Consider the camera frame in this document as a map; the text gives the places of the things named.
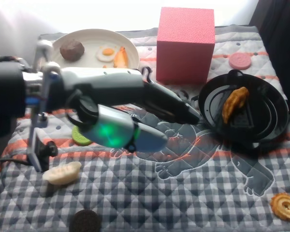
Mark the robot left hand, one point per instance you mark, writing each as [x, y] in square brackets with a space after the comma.
[106, 82]

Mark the black frying pan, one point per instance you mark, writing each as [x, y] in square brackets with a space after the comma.
[263, 116]

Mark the red cube box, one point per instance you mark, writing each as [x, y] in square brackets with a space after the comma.
[183, 48]

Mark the orange shrimp toy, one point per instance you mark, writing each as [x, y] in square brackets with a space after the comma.
[120, 59]

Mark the fried egg toy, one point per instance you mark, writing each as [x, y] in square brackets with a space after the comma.
[106, 53]

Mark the cream round plate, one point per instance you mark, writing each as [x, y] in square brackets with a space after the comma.
[89, 46]

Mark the brown meat patty toy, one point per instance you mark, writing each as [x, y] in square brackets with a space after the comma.
[72, 50]

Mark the green sandwich cookie toy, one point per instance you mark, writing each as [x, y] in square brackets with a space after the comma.
[78, 139]

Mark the white dumpling toy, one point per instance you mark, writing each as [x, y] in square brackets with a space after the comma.
[61, 174]

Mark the grey quilt with bear print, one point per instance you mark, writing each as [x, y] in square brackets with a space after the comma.
[159, 198]

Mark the golden fried dumpling toy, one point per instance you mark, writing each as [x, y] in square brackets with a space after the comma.
[234, 104]

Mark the pink sandwich cookie toy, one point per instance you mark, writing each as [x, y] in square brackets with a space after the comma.
[240, 61]

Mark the dark chocolate sandwich cookie toy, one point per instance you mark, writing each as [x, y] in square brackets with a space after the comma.
[85, 222]

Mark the dark curtain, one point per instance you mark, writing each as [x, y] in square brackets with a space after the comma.
[282, 36]

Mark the swirled butter cookie toy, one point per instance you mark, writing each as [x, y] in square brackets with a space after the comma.
[279, 207]

